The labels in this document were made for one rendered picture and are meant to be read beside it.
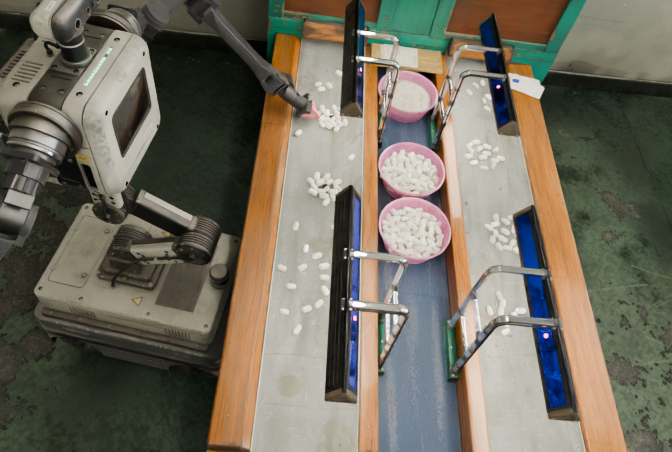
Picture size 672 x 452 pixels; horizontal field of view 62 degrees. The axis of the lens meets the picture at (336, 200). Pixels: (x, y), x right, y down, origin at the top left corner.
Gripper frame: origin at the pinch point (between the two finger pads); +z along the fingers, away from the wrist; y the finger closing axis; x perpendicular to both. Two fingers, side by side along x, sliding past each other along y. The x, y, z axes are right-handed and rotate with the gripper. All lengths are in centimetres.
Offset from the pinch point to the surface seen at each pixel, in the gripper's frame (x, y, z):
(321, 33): -4.2, 46.4, -5.3
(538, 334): -63, -103, 28
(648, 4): -118, 132, 151
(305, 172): 3.4, -28.5, -0.9
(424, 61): -32, 41, 34
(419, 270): -20, -63, 37
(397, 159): -19.8, -16.2, 27.2
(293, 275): 4, -74, -2
